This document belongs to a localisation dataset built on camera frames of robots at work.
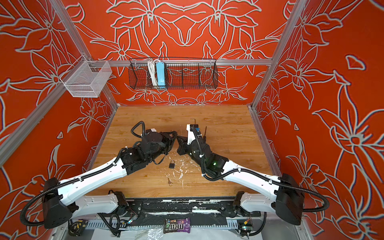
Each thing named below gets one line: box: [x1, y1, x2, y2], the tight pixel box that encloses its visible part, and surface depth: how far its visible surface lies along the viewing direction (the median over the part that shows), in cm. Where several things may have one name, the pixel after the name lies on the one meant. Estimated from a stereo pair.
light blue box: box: [156, 62, 166, 89], surface depth 91 cm
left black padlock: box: [168, 159, 175, 169], surface depth 89 cm
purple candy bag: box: [163, 217, 191, 234], surface depth 69 cm
